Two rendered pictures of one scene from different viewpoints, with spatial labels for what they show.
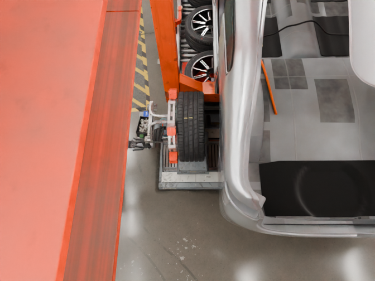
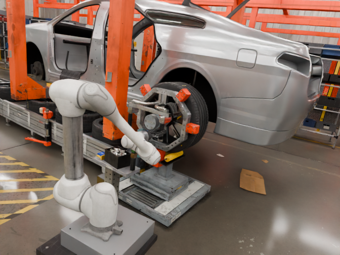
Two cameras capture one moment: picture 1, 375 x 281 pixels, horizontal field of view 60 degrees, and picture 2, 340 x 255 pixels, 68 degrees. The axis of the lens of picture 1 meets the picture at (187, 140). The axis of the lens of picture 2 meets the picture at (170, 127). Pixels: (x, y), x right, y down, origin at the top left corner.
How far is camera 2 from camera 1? 2.96 m
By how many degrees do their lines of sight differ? 63
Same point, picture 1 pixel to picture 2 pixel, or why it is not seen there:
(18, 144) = not seen: outside the picture
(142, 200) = (166, 247)
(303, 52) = not seen: hidden behind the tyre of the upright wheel
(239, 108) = (239, 26)
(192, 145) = (201, 104)
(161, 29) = (125, 26)
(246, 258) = (280, 217)
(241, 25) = (185, 10)
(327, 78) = not seen: hidden behind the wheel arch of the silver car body
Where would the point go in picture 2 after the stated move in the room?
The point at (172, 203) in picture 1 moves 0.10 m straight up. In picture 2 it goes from (192, 228) to (194, 218)
